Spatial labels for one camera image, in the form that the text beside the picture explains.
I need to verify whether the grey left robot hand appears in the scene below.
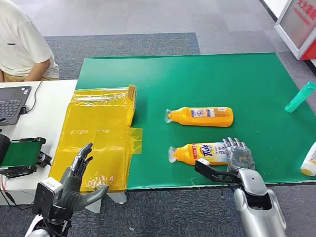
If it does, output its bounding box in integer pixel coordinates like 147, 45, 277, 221
59, 142, 109, 214

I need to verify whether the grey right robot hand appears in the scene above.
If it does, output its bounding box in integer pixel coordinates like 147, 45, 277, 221
222, 137, 256, 173

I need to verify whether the orange Tide bottle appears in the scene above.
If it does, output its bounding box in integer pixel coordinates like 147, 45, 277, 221
168, 141, 229, 166

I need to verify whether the orange bottle with small label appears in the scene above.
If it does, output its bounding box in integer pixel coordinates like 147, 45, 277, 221
165, 106, 234, 128

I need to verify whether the white and yellow bottle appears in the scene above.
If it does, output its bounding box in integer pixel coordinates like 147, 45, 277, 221
300, 141, 316, 177

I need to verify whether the teal plastic bottle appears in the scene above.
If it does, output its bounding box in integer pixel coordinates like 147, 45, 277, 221
285, 80, 316, 114

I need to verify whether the grey metal table foot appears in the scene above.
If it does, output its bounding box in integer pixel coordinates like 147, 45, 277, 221
84, 192, 127, 214

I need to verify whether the green table mat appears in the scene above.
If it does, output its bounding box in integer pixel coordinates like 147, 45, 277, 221
75, 52, 316, 191

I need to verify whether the yellow taped cardboard box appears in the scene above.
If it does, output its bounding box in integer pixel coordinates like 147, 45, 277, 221
48, 84, 143, 193

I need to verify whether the small green belt conveyor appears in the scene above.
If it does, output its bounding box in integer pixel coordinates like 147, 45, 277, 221
0, 133, 53, 179

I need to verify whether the grey laptop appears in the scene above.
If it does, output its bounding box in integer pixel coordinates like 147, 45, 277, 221
0, 86, 32, 126

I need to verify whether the white and red sign stand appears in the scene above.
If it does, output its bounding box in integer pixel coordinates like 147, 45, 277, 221
274, 0, 316, 61

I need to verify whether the person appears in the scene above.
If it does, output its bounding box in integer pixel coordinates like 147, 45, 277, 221
0, 0, 60, 83

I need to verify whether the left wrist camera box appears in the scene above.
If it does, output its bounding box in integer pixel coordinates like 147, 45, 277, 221
32, 177, 63, 219

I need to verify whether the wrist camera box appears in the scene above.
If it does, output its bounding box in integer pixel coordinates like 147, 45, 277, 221
194, 158, 242, 185
32, 177, 63, 219

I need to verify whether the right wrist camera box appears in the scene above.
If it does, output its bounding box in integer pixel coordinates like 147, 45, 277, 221
194, 158, 242, 185

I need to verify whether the black floor cable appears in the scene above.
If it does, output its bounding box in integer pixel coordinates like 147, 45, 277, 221
0, 187, 33, 211

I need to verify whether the black laptop cable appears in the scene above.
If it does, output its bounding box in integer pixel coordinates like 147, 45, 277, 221
20, 81, 43, 116

